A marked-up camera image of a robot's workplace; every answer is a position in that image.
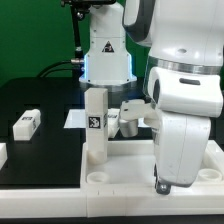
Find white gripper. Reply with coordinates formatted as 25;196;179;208
152;110;211;195

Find white desk top tray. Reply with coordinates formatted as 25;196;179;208
80;140;224;191

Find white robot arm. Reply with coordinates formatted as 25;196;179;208
91;0;224;195

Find white marker sheet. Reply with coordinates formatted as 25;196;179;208
63;108;149;129

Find white left barrier block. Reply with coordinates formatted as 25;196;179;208
0;143;8;170

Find white front barrier rail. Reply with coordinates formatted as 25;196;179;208
0;186;224;219

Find black cables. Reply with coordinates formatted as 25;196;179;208
36;59;84;78

